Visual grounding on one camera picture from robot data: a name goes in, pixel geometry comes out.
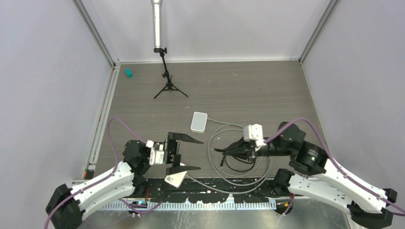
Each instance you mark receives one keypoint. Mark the white slotted cable duct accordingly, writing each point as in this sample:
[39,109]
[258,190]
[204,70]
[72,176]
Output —
[227,205]

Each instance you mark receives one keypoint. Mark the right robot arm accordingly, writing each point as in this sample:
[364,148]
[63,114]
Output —
[315,174]

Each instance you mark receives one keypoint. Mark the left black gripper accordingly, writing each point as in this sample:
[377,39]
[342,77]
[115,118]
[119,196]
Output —
[172,156]

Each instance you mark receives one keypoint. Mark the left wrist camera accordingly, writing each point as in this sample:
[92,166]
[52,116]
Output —
[157,152]

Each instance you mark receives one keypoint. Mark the teal small block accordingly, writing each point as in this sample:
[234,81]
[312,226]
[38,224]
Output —
[128,73]

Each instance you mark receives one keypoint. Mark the black tripod stand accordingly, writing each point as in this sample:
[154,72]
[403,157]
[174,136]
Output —
[169,86]

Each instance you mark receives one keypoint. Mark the white network switch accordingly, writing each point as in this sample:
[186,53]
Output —
[198,123]
[175,180]

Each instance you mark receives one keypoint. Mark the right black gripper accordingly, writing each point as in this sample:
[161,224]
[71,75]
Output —
[241,148]

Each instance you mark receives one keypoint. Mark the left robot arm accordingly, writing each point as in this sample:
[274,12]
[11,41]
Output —
[70,206]

